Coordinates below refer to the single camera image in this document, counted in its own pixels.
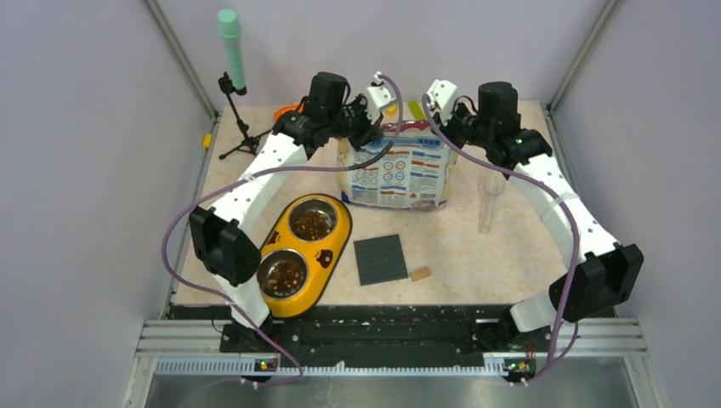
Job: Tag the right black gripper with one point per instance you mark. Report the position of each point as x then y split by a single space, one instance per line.
460 109

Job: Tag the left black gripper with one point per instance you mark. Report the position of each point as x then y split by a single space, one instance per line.
369 131

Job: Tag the clear plastic scoop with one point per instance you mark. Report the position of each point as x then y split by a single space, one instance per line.
490 187

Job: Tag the pink pet food bag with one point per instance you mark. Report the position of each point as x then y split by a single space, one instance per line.
414 174

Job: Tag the yellow double pet bowl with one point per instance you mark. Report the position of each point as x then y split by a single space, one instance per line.
301 252

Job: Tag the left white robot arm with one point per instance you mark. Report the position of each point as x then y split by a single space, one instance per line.
220 233

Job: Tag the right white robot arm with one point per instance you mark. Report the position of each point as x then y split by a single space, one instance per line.
601 272

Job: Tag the green lego brick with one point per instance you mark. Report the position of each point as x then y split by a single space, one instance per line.
416 111

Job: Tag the orange tape dispenser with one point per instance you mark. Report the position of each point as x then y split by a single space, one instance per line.
285 109

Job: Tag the dark grey square baseplate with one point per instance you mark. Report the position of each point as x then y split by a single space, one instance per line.
380 260

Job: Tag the green microphone on tripod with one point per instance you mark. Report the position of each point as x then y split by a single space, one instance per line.
233 81

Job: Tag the small wooden block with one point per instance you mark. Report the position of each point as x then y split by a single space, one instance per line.
420 274

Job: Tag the yellow clip on frame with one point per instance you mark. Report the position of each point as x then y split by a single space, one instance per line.
207 141

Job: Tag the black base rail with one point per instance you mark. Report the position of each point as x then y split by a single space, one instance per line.
401 336

